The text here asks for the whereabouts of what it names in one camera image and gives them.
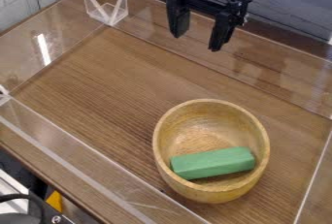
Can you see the green rectangular block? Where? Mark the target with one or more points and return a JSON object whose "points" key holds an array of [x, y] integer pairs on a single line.
{"points": [[213, 163]]}

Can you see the brown wooden bowl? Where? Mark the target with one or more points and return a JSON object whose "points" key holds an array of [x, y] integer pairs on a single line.
{"points": [[205, 125]]}

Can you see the yellow and black device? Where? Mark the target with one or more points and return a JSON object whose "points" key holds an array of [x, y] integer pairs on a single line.
{"points": [[45, 212]]}

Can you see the clear acrylic front wall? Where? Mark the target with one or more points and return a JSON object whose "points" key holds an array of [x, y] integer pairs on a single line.
{"points": [[91, 180]]}

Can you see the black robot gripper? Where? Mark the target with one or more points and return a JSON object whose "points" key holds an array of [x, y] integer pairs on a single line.
{"points": [[236, 9]]}

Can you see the clear acrylic corner bracket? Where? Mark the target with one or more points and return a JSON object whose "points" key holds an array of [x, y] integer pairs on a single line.
{"points": [[107, 13]]}

